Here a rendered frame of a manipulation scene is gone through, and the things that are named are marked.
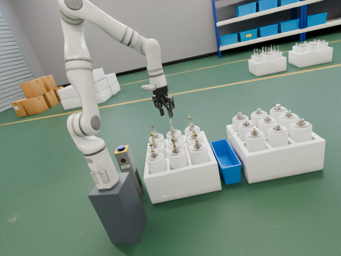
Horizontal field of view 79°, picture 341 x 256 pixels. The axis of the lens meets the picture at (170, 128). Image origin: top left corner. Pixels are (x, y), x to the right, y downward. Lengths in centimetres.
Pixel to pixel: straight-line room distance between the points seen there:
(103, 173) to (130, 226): 28
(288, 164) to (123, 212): 85
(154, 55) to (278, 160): 80
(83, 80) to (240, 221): 88
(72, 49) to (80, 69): 8
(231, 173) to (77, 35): 96
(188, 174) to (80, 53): 74
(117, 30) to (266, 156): 90
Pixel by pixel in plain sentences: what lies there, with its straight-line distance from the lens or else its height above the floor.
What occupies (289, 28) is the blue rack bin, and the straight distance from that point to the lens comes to 572.
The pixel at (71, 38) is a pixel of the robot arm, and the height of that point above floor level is 88.
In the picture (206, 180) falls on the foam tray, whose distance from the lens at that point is 114.
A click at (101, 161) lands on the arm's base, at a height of 44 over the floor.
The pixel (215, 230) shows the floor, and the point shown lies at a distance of 104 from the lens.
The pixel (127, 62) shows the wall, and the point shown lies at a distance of 665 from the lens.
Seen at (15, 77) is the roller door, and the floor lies 68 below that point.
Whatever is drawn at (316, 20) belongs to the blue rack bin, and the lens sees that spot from 586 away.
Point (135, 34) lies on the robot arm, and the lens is 92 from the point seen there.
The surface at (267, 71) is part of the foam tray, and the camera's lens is 326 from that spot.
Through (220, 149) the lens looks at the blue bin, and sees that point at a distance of 143.
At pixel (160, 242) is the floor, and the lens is 106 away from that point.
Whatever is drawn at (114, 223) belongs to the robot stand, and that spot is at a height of 14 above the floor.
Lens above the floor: 82
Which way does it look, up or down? 24 degrees down
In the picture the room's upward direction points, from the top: 14 degrees counter-clockwise
